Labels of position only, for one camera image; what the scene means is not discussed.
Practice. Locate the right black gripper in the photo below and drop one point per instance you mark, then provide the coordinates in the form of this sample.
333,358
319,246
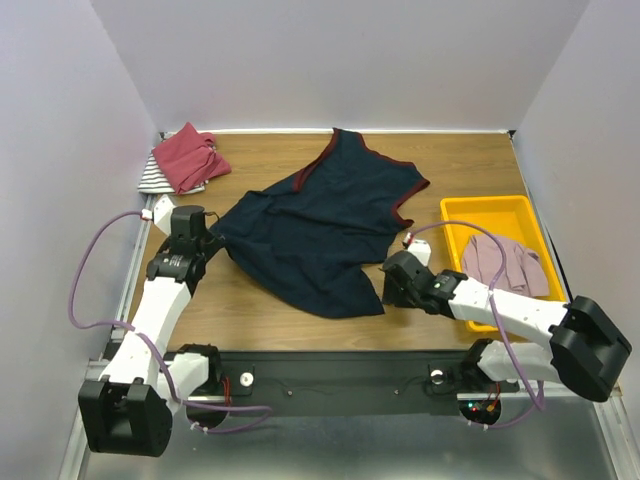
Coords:
393,288

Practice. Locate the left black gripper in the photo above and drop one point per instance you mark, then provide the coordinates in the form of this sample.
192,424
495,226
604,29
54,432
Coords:
214,240

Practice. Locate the navy tank top maroon trim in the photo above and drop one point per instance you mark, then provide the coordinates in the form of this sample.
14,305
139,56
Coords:
306,238

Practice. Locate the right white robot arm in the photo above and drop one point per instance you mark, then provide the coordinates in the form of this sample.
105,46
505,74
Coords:
575,344

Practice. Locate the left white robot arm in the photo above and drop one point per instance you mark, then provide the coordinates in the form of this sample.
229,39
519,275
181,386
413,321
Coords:
130,408

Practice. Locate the striped folded tank top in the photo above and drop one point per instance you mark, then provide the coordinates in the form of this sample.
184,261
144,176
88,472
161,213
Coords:
153,181

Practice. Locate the red folded tank top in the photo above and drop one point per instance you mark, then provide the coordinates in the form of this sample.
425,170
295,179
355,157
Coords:
189,159

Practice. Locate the mauve tank top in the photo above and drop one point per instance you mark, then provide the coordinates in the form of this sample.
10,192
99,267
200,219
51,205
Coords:
523,273

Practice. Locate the yellow plastic bin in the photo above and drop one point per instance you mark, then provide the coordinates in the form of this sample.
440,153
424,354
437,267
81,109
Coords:
511,216

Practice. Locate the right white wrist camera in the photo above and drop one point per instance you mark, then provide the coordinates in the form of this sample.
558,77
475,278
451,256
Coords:
419,248

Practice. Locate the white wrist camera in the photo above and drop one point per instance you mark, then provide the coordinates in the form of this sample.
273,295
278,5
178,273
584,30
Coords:
419,248
160,214

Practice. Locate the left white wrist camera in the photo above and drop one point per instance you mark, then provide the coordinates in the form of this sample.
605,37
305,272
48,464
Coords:
160,214

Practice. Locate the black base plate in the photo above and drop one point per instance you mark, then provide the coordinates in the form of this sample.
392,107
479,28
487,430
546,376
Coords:
349,383

